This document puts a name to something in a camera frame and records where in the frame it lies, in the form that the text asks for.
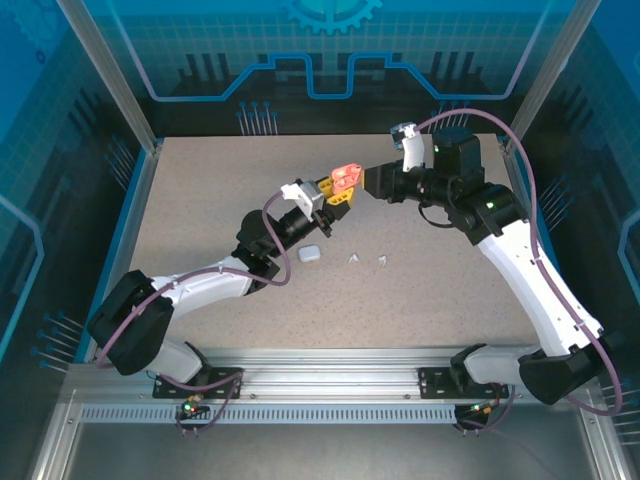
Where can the pink earbud charging case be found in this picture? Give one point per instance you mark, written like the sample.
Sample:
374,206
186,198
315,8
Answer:
345,180

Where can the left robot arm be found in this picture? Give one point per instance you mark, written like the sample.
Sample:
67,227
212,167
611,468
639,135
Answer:
210,287

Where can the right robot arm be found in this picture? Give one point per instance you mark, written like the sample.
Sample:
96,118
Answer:
525,290

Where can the white earbud charging case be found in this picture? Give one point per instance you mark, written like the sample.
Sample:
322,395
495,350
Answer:
309,253

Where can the small connector board with LEDs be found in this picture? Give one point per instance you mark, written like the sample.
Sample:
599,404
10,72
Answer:
190,407
482,409

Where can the grey metal panel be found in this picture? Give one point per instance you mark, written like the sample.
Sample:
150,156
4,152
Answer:
325,455

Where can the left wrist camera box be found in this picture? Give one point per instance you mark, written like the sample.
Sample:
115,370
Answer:
302,197

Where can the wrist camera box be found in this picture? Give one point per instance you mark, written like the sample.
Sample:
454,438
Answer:
412,150
302,197

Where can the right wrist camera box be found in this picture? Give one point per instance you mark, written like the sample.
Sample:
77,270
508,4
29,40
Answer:
412,150

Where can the aluminium frame post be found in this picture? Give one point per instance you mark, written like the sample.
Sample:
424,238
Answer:
545,80
120,80

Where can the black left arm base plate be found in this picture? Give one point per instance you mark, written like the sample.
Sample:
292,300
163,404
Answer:
222,385

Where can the aluminium mounting rail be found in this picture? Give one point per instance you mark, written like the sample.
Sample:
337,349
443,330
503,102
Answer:
330,375

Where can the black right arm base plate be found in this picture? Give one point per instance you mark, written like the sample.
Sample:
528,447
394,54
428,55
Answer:
435,382

